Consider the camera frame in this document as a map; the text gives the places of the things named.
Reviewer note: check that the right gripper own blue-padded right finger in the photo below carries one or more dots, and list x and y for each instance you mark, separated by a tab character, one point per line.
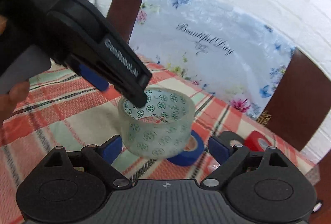
229	151

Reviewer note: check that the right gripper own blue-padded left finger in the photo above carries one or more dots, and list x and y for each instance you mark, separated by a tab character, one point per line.
98	162

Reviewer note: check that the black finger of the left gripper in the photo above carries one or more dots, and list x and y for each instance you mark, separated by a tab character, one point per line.
136	96

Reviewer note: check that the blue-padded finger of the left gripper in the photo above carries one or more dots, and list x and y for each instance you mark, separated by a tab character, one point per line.
93	78

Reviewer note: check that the clear patterned tape roll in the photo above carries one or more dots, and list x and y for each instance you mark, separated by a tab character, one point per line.
161	128

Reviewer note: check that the person's left hand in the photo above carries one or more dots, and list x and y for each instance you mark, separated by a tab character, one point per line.
9	101

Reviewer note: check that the red tape roll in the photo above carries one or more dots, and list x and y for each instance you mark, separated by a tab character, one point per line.
257	142

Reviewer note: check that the blue tape roll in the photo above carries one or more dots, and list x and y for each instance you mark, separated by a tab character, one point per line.
194	148

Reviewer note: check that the floral plastic bag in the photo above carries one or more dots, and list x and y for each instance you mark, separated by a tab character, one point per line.
215	46

